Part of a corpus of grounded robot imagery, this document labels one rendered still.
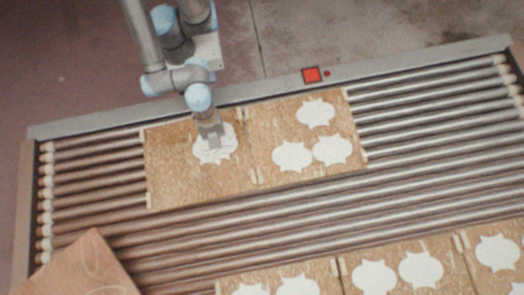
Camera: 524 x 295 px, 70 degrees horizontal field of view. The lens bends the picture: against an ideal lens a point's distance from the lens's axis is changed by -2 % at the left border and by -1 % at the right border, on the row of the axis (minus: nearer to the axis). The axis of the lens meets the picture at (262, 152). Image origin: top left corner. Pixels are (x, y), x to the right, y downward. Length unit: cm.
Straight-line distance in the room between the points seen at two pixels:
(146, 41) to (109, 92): 173
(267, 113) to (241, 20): 161
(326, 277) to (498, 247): 58
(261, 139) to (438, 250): 73
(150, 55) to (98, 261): 68
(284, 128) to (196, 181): 39
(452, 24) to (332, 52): 91
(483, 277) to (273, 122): 90
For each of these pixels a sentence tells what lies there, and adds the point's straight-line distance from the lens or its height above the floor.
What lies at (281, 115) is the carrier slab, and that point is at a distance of 149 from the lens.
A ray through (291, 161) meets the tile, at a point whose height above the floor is 94.
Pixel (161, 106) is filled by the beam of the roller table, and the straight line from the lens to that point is 163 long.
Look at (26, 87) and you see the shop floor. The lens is 329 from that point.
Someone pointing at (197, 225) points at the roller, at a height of 92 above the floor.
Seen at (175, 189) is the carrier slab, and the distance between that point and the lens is 144.
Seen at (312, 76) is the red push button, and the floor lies 93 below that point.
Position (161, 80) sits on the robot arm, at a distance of 126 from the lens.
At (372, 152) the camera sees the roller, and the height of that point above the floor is 92.
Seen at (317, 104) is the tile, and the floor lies 94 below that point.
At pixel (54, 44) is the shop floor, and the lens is 341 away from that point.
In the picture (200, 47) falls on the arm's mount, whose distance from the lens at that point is 170.
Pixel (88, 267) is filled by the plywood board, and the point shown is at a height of 104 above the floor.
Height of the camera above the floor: 226
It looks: 68 degrees down
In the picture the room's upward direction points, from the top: 10 degrees counter-clockwise
